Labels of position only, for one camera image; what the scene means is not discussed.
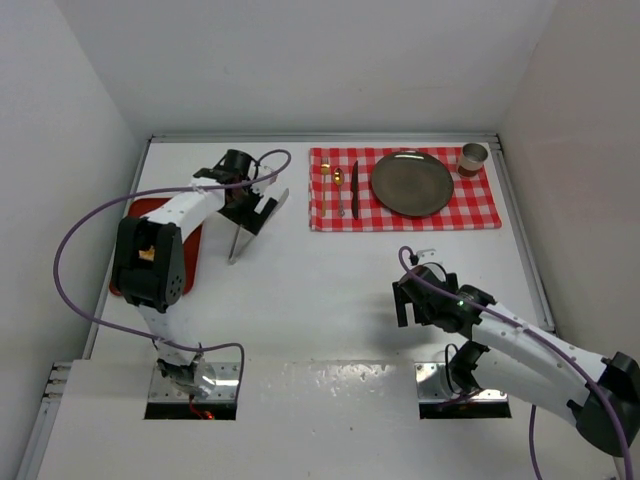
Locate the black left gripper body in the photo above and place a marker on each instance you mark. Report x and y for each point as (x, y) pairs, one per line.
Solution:
(245, 215)

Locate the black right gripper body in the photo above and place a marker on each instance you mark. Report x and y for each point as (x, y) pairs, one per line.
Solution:
(406, 301)

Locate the silver metal tongs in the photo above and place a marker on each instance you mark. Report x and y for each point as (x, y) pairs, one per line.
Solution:
(243, 239)

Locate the round sugar-topped bread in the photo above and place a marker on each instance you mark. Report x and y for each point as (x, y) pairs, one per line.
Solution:
(147, 254)

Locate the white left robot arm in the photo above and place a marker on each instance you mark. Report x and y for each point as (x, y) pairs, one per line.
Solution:
(204, 197)

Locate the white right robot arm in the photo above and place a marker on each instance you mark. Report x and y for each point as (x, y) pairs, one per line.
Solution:
(597, 395)

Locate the gold fork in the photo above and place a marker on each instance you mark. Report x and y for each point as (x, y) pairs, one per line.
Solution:
(325, 171)

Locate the iridescent gold spoon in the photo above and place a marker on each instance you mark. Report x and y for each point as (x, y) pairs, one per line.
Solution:
(338, 180)

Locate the red white checkered cloth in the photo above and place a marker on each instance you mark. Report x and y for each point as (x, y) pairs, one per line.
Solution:
(471, 207)

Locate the black knife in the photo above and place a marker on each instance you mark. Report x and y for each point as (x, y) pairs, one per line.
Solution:
(355, 190)

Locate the dark round plate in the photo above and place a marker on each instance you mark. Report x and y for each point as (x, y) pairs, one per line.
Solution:
(412, 183)

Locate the metal cup brown base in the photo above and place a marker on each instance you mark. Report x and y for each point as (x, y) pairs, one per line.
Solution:
(471, 159)

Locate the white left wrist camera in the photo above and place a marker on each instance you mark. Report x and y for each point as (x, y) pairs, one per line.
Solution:
(264, 179)

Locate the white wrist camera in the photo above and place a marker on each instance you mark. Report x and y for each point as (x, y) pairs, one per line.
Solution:
(264, 179)
(417, 255)

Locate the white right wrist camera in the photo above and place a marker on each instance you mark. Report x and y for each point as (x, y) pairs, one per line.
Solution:
(417, 255)

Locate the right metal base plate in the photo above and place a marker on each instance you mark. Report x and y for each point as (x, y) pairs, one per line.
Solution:
(433, 388)

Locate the metal base plate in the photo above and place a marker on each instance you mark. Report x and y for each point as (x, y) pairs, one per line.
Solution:
(220, 382)
(433, 388)

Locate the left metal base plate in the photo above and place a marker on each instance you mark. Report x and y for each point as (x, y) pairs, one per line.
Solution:
(220, 382)

